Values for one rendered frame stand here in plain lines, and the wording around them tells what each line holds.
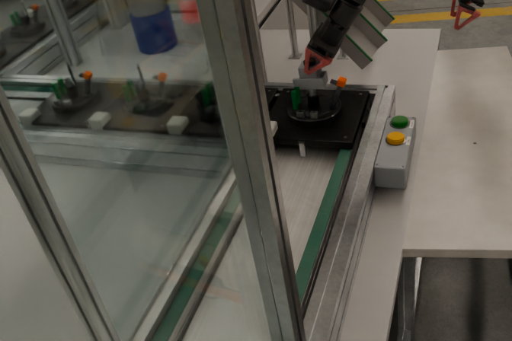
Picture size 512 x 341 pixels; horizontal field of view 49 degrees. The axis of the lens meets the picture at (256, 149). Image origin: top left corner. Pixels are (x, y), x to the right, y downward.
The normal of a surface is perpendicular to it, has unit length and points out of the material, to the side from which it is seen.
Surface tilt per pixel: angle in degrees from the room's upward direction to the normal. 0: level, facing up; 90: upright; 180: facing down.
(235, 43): 90
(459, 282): 0
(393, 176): 90
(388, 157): 0
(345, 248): 0
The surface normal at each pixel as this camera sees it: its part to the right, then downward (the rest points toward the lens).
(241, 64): -0.32, 0.58
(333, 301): -0.15, -0.81
